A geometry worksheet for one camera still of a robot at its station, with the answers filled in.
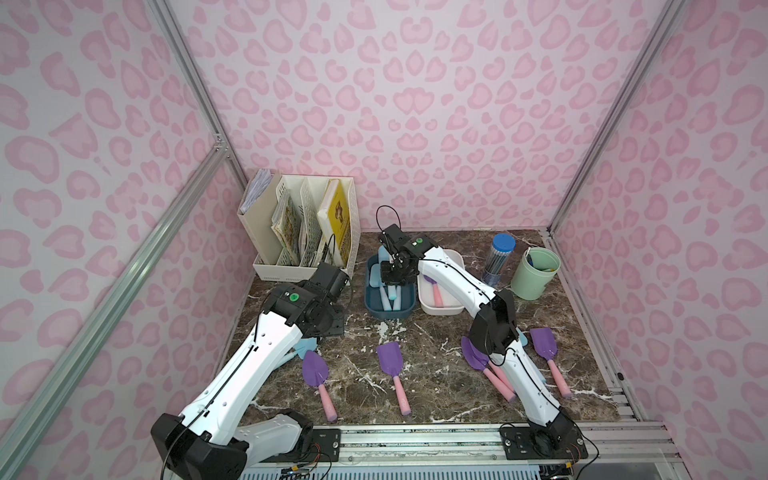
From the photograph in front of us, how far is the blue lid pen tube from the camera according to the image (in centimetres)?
92

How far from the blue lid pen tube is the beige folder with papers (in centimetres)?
69

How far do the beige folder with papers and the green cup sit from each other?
0.79 m
